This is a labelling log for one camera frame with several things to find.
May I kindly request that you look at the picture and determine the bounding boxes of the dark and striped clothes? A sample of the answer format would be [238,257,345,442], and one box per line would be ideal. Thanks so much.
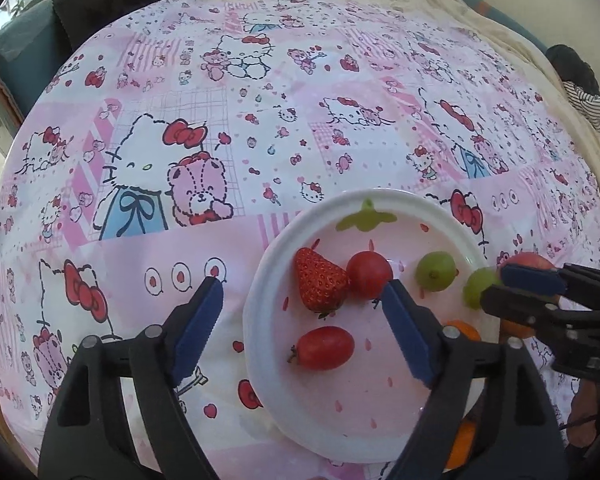
[545,44,600,133]

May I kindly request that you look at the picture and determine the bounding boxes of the white strawberry pattern plate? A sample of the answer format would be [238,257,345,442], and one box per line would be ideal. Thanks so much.
[244,188,500,464]

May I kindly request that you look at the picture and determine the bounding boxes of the right hand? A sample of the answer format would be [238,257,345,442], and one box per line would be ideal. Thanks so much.
[566,379,600,448]

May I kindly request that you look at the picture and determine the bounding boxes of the red strawberry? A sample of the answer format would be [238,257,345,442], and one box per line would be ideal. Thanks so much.
[294,247,349,318]

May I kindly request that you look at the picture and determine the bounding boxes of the dark blanket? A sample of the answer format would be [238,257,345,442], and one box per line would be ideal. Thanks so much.
[0,0,159,116]

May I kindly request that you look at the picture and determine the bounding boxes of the pink cartoon cat bedsheet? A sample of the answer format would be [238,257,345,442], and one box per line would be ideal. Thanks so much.
[0,0,600,479]

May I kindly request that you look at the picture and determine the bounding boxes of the red grape tomato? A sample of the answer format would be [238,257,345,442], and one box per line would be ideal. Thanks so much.
[287,326,355,372]

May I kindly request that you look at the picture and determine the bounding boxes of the green lime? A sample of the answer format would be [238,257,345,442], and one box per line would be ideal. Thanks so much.
[463,268,501,310]
[415,252,457,292]

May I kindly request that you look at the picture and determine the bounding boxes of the small red round fruit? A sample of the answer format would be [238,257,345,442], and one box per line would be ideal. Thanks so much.
[347,252,393,300]

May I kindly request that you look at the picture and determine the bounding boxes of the large red apple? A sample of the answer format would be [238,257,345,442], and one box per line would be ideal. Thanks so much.
[502,252,554,270]

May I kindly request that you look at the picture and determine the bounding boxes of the orange tangerine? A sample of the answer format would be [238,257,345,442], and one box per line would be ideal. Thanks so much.
[500,320,535,339]
[446,320,481,341]
[445,419,477,469]

